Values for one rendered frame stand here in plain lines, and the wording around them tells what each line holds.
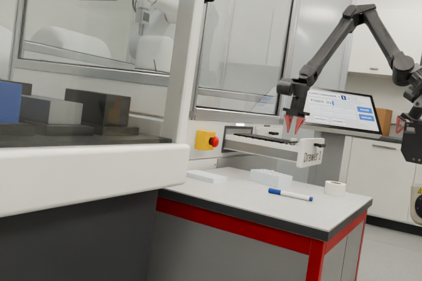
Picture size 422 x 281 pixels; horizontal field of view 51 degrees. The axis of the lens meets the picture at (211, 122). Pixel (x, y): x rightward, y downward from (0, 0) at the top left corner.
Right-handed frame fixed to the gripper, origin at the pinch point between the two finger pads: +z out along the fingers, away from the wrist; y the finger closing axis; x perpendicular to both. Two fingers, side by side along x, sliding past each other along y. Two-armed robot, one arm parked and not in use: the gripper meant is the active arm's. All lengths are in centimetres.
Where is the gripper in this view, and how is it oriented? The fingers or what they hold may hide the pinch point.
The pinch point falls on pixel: (291, 131)
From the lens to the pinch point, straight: 189.0
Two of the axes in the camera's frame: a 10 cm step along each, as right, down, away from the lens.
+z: -2.0, 9.8, 0.6
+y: -8.7, -2.1, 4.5
